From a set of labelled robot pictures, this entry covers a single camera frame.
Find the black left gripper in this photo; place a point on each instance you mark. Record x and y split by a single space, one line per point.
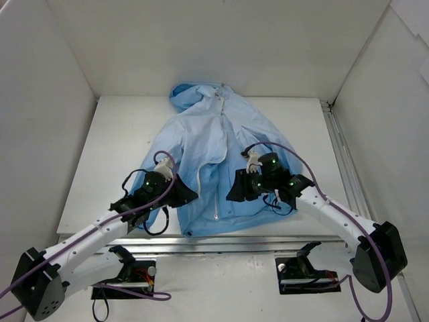
179 192

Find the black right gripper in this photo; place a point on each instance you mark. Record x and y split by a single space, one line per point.
243 185

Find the light blue zip jacket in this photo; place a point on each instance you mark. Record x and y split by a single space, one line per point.
213 125

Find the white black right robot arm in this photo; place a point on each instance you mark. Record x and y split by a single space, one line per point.
376 254

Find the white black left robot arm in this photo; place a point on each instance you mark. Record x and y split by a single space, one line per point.
44 279

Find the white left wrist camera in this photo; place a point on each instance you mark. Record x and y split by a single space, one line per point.
165 168

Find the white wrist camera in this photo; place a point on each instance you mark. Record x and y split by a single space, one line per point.
253 162
165 168

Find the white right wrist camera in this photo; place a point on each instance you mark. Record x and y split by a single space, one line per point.
253 162

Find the aluminium rail front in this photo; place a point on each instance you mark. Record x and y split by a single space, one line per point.
218 245

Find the aluminium rail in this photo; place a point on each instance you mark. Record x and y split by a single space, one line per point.
354 192
218 245

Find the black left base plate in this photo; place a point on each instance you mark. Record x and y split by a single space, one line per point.
141 280

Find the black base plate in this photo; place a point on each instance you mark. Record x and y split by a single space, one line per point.
141 280
298 276

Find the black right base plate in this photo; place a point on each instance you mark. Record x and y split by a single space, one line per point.
298 276

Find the aluminium rail right side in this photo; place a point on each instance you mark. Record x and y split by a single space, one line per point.
354 192

